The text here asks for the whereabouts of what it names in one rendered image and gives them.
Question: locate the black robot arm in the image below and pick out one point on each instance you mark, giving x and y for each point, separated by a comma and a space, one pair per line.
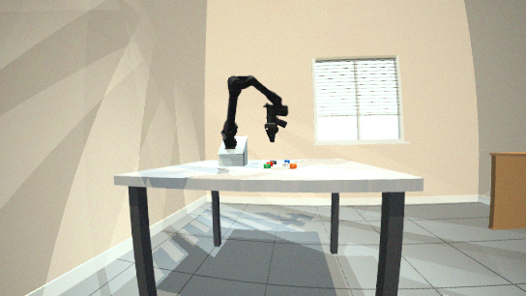
235, 86

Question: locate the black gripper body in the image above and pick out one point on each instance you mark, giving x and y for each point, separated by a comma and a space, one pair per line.
271, 122

